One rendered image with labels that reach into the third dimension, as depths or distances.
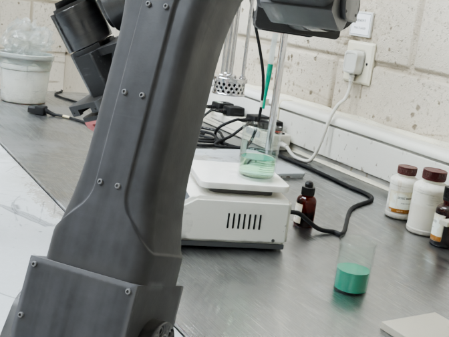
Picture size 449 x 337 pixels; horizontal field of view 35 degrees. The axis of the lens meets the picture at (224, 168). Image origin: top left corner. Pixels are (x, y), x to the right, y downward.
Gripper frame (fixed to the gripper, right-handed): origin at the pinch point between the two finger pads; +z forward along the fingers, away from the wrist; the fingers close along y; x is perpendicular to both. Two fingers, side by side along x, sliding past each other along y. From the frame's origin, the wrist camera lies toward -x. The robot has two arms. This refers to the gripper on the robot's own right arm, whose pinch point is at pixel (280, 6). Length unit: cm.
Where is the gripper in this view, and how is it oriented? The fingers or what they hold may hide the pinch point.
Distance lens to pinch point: 91.3
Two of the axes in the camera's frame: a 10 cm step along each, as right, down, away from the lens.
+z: -1.9, -2.0, 9.6
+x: -1.4, 9.7, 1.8
